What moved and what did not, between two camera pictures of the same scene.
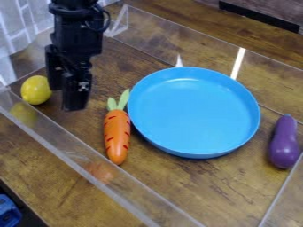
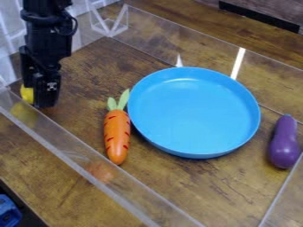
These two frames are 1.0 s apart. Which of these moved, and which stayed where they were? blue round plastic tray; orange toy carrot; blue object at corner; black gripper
Moved: black gripper
Stayed: blue object at corner; orange toy carrot; blue round plastic tray
